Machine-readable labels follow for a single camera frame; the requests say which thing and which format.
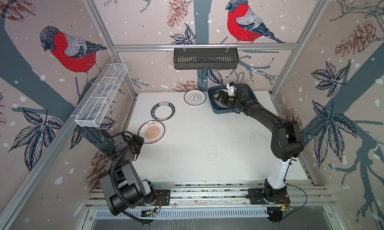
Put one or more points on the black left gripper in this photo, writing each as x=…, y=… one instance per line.
x=139, y=140

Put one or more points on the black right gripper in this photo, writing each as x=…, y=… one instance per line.
x=221, y=97

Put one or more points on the orange sunburst plate back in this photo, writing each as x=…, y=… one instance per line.
x=227, y=103

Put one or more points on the orange sunburst plate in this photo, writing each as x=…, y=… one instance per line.
x=152, y=132
x=227, y=103

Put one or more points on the white plate black flower outline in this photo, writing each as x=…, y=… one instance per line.
x=195, y=97

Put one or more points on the green ring plate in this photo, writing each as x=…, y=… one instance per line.
x=163, y=111

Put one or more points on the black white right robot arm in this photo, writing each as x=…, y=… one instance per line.
x=286, y=142

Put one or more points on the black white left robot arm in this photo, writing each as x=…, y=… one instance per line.
x=121, y=184

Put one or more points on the teal plastic bin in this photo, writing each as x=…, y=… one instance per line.
x=217, y=107

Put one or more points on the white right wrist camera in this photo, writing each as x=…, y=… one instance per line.
x=231, y=88

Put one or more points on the black hanging wire basket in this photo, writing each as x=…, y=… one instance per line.
x=206, y=58

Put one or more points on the white mesh wall shelf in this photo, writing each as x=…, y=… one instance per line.
x=99, y=102

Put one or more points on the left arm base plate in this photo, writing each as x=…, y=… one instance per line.
x=162, y=198

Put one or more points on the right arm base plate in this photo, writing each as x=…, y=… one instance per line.
x=260, y=196

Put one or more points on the aluminium front rail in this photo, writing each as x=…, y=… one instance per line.
x=235, y=195

